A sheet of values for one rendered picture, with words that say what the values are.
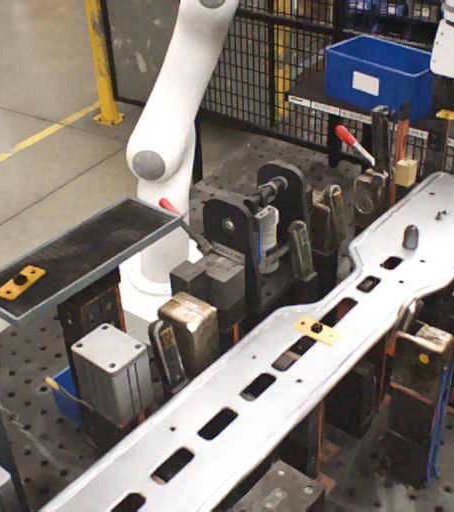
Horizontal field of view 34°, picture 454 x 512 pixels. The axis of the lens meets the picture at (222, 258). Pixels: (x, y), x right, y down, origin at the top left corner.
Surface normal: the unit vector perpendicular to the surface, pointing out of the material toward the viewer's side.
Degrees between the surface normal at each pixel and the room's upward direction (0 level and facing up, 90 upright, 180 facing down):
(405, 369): 90
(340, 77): 90
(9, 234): 0
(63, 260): 0
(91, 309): 90
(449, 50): 90
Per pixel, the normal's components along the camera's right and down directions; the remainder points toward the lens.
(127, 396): 0.77, 0.34
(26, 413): -0.04, -0.82
